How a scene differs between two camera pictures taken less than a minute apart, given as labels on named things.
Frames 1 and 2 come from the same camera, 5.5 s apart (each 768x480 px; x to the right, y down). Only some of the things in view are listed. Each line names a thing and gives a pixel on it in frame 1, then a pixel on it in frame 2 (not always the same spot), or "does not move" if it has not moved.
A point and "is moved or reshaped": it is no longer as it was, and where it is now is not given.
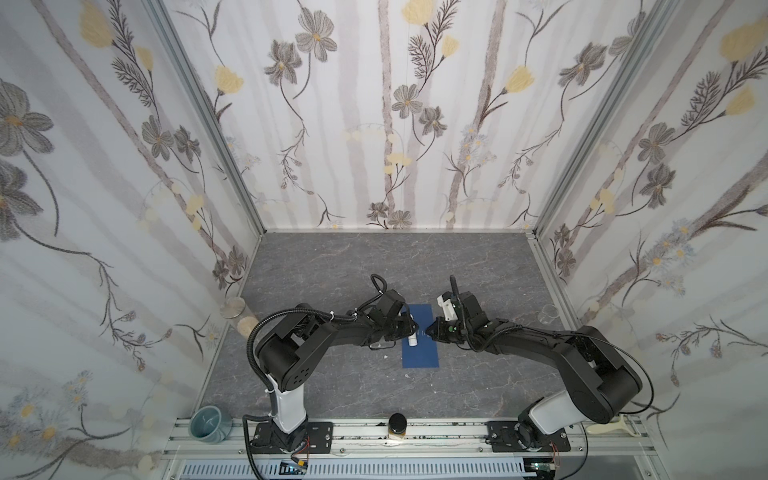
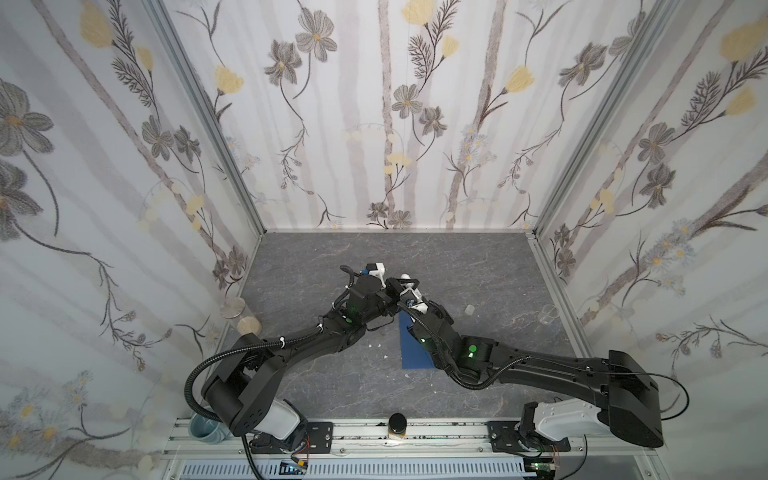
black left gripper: (402, 325) -> (377, 287)
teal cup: (209, 424) does not move
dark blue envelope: (425, 354) does not move
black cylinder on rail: (397, 426) does not move
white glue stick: (413, 339) is moved or reshaped
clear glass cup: (548, 314) does not move
